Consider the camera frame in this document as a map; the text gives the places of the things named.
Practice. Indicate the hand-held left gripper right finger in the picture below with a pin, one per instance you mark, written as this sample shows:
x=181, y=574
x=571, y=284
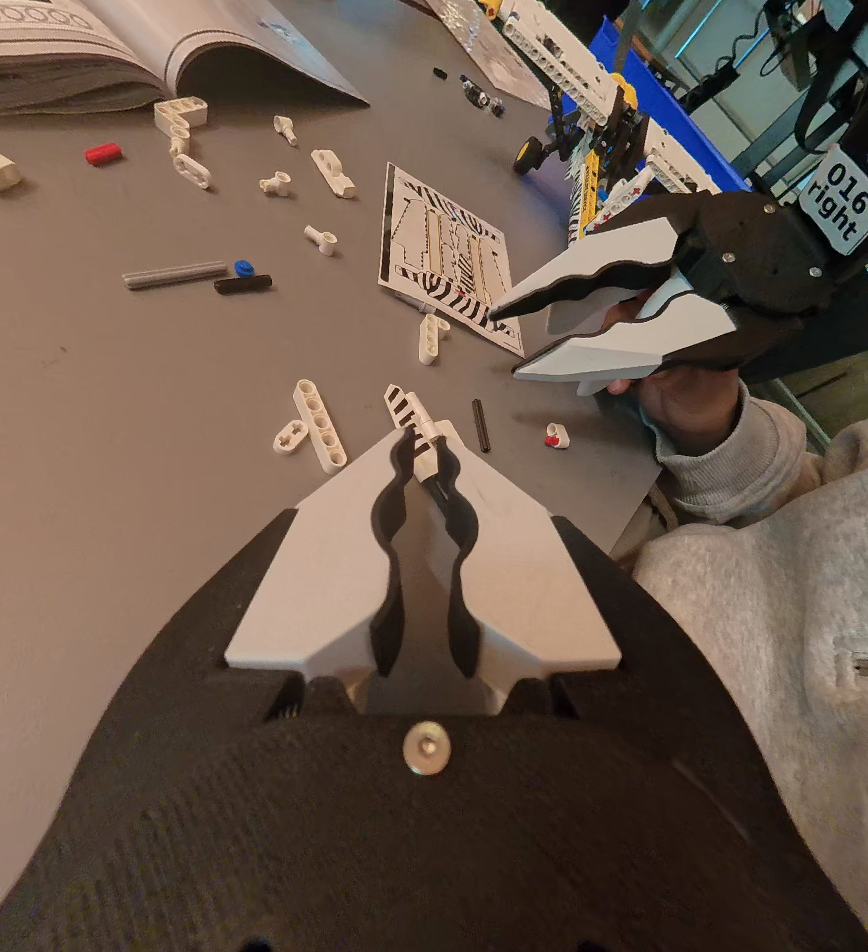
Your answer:
x=538, y=595

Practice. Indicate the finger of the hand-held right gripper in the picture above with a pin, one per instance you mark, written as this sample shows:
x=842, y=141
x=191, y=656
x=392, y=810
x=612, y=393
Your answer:
x=627, y=346
x=612, y=249

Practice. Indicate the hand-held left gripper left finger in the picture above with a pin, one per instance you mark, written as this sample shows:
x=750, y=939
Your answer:
x=315, y=587

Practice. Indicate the short white lego connector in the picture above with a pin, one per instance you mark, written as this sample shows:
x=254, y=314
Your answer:
x=559, y=431

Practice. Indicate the black lego rod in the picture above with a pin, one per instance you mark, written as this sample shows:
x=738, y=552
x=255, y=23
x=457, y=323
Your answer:
x=438, y=492

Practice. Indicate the striped lego piece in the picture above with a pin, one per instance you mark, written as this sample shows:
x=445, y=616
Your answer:
x=400, y=405

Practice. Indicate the white lego tube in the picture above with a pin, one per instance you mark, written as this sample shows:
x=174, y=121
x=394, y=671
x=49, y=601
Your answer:
x=420, y=410

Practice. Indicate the small white lego liftarm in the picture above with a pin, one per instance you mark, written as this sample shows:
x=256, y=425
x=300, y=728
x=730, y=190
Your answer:
x=290, y=436

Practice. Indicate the white straight lego beam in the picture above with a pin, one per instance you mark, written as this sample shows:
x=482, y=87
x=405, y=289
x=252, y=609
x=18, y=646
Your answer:
x=319, y=424

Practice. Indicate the thin black lego axle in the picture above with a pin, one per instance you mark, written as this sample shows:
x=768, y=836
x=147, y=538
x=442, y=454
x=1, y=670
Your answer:
x=481, y=425

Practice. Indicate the white lego L-beam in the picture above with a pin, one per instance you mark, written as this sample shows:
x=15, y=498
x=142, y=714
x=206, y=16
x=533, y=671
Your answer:
x=429, y=346

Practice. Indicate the dark lego pin cluster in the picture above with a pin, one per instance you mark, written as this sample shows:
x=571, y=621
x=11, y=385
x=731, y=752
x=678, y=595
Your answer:
x=482, y=95

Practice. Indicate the yellow black lego model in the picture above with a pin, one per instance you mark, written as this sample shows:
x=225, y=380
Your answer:
x=553, y=44

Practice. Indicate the white lego connector block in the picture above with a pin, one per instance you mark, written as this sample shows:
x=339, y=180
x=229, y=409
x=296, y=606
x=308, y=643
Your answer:
x=333, y=173

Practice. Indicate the white lego pin connector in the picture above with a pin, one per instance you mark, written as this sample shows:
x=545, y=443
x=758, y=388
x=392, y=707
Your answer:
x=321, y=240
x=285, y=129
x=275, y=184

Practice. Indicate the black and blue lego pin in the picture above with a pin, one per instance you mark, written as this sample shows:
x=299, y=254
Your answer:
x=244, y=284

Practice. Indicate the small white lego connector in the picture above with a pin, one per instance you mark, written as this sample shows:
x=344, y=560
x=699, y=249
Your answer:
x=192, y=171

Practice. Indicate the white angled lego beam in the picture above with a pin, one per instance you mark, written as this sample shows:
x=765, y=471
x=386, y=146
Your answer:
x=181, y=115

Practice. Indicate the lego instruction booklet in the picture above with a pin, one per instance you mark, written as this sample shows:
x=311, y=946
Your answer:
x=69, y=67

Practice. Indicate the person's right hand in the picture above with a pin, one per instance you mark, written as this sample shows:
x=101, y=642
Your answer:
x=687, y=409

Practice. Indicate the blue plastic bin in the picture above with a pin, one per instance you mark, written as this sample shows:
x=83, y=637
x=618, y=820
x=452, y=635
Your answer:
x=657, y=97

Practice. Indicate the zebra sticker sheet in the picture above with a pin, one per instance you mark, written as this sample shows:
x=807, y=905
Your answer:
x=441, y=245

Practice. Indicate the crinkled plastic bag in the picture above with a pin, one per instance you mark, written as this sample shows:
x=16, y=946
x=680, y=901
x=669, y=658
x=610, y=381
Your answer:
x=493, y=52

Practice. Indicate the person's grey sweatshirt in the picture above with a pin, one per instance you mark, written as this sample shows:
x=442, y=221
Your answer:
x=776, y=632

